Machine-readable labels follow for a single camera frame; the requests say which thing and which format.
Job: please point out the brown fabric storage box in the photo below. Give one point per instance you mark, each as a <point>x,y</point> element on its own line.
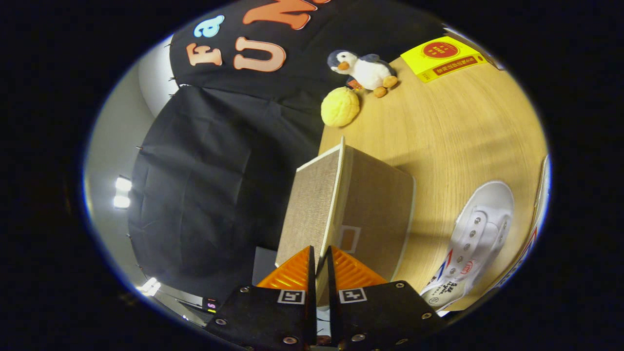
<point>375,204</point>

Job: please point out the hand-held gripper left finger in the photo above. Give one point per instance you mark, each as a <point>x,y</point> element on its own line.
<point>312,282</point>

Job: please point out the ceiling light panel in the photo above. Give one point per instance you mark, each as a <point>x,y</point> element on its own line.
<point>123,192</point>

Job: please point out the yellow book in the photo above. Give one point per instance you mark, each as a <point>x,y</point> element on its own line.
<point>441,56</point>

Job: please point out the yellow bun toy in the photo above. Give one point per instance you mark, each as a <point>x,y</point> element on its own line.
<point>340,107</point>

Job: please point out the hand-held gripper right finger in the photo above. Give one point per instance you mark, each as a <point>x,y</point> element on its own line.
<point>332,287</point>

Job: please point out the penguin plush toy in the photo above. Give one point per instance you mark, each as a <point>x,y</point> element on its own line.
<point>368,70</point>

